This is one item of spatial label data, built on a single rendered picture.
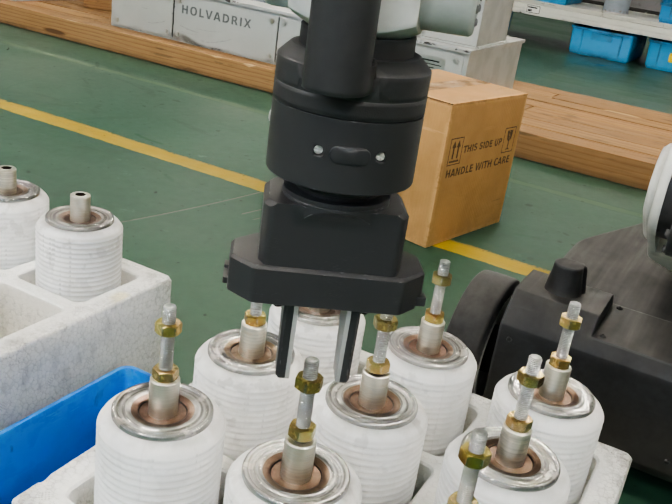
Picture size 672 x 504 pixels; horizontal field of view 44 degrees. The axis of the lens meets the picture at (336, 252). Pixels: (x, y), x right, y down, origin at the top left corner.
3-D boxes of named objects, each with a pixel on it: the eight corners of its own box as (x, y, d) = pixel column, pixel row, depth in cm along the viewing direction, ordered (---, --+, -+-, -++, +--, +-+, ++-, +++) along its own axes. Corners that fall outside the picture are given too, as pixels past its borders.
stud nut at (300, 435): (290, 443, 56) (291, 432, 56) (284, 428, 58) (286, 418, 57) (318, 441, 57) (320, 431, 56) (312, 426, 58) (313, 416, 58)
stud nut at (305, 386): (297, 394, 55) (298, 383, 54) (291, 380, 56) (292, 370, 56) (325, 393, 55) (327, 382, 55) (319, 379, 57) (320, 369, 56)
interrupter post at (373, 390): (384, 416, 67) (390, 380, 66) (354, 410, 67) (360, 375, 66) (386, 400, 69) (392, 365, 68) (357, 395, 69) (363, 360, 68)
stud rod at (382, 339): (374, 390, 67) (388, 306, 64) (365, 385, 68) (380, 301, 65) (382, 387, 68) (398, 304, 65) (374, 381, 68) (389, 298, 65)
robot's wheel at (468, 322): (473, 371, 127) (500, 250, 119) (504, 383, 125) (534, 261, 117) (420, 432, 110) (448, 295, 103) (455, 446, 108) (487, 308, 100)
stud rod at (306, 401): (293, 459, 57) (306, 363, 54) (290, 450, 58) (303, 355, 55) (307, 458, 57) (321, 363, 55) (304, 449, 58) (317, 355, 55)
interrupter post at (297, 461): (288, 492, 57) (294, 452, 56) (272, 471, 59) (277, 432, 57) (318, 484, 58) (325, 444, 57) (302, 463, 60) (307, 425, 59)
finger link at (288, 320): (288, 359, 57) (298, 275, 54) (288, 384, 54) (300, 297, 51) (264, 357, 56) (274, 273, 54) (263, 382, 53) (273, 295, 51)
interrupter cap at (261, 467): (272, 527, 54) (273, 518, 53) (223, 458, 59) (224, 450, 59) (369, 497, 58) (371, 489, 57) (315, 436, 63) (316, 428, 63)
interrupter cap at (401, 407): (415, 440, 65) (416, 433, 64) (318, 422, 65) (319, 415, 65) (418, 389, 72) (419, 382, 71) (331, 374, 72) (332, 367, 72)
